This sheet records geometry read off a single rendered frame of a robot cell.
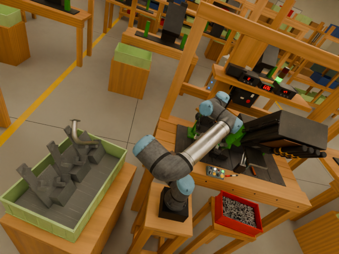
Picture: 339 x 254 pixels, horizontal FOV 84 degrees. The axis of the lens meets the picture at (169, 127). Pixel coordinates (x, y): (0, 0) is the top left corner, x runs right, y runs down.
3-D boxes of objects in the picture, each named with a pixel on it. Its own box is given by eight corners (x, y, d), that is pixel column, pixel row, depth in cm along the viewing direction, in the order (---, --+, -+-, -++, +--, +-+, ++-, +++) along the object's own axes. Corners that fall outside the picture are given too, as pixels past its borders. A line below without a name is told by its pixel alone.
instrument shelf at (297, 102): (309, 113, 162) (313, 109, 159) (213, 78, 151) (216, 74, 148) (296, 98, 181) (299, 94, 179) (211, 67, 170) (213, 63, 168)
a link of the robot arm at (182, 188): (180, 205, 111) (188, 194, 103) (165, 188, 117) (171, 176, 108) (192, 194, 119) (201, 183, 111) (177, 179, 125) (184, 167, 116)
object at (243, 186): (299, 213, 175) (312, 206, 165) (145, 171, 156) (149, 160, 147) (293, 199, 186) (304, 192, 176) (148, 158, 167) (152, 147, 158)
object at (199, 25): (284, 156, 213) (365, 82, 153) (159, 117, 195) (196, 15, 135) (281, 150, 220) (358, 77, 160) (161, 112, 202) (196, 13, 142)
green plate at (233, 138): (233, 151, 164) (252, 137, 152) (226, 147, 162) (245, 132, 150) (231, 142, 173) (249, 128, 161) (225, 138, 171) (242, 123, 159)
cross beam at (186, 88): (293, 129, 200) (299, 123, 194) (178, 91, 184) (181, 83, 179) (291, 127, 204) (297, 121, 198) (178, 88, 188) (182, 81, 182)
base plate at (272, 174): (285, 187, 175) (286, 186, 174) (174, 155, 162) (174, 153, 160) (270, 154, 208) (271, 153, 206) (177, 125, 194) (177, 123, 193)
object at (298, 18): (289, 77, 857) (330, 26, 718) (227, 56, 794) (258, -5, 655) (284, 72, 899) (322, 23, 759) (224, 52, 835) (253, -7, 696)
